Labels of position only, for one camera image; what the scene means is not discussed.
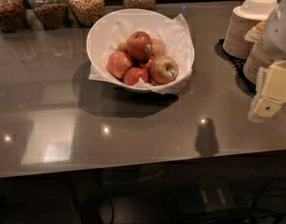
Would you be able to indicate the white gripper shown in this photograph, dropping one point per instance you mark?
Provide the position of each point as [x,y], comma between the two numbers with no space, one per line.
[279,36]

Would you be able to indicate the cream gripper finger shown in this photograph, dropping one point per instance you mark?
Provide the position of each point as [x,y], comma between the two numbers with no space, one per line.
[264,107]

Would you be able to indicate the right yellow-red apple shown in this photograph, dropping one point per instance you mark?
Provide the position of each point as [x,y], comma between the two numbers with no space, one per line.
[164,70]

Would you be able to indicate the back right pale apple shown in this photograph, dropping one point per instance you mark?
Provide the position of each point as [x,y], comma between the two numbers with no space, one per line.
[157,48]

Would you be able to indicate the front small red apple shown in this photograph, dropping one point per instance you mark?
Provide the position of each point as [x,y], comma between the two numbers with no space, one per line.
[134,74]

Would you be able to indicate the back left hidden apple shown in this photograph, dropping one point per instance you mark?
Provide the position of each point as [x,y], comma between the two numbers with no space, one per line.
[122,44]

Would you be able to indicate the white ceramic bowl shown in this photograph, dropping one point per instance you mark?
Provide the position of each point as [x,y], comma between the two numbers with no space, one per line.
[99,38]

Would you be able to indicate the black tray under stacks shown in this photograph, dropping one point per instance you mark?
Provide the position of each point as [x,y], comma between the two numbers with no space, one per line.
[238,65]

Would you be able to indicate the front stack paper bowls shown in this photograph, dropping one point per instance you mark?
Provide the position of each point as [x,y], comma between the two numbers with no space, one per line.
[257,58]

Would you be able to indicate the stack paper bowls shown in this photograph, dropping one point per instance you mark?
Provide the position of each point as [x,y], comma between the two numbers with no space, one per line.
[257,58]
[245,17]

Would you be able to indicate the rear stack paper bowls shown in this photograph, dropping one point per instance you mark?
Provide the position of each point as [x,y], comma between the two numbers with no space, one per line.
[245,17]

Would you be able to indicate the dark box under table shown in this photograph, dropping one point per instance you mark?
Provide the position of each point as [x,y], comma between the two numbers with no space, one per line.
[195,199]

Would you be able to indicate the white paper liner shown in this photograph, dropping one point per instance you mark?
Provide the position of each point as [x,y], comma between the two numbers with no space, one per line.
[177,38]

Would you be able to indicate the far left cereal jar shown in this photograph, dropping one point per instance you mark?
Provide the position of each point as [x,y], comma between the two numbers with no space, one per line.
[13,16]

